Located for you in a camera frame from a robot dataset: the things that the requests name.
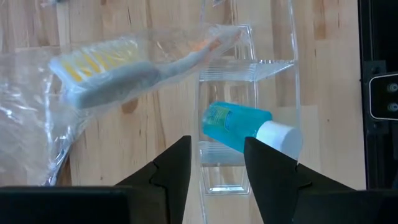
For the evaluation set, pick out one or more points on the teal mouthwash bottle white cap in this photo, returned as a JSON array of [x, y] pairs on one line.
[[236, 124]]

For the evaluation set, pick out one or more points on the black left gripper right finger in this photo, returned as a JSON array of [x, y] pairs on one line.
[[273, 186]]

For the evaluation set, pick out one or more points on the black camera white rim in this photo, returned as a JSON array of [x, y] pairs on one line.
[[385, 96]]

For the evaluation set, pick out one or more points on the orange toothbrush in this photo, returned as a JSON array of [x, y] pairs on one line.
[[109, 84]]

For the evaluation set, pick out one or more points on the clear acrylic organizer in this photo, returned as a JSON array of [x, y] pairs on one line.
[[245, 70]]

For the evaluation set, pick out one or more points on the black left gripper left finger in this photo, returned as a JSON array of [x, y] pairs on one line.
[[168, 193]]

